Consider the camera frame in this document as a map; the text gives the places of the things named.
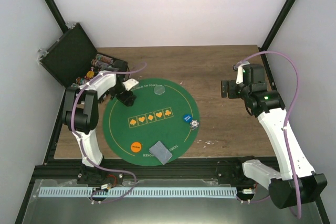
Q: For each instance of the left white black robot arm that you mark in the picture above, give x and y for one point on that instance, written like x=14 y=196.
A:
x=81 y=110

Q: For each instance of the round green poker mat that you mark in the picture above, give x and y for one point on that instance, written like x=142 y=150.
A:
x=152 y=118

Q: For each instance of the orange big blind button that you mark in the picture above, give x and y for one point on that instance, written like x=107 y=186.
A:
x=136 y=147

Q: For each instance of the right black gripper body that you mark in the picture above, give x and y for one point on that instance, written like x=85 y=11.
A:
x=233 y=94

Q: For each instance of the light blue slotted strip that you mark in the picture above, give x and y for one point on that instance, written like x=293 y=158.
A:
x=141 y=192

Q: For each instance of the black poker chip case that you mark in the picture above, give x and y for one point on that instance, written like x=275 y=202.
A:
x=73 y=61

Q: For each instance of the clear dealer button disc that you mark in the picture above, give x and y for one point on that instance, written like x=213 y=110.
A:
x=159 y=89

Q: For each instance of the black aluminium frame rail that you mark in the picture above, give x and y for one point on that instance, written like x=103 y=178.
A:
x=214 y=171

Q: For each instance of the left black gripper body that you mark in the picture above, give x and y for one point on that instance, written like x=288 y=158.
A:
x=125 y=99

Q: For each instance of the blue small blind button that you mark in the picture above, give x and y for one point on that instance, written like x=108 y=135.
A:
x=187 y=118

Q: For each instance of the blue playing card deck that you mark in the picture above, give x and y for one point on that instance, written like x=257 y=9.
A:
x=159 y=151

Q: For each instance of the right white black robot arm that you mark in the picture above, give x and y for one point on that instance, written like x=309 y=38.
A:
x=296 y=181

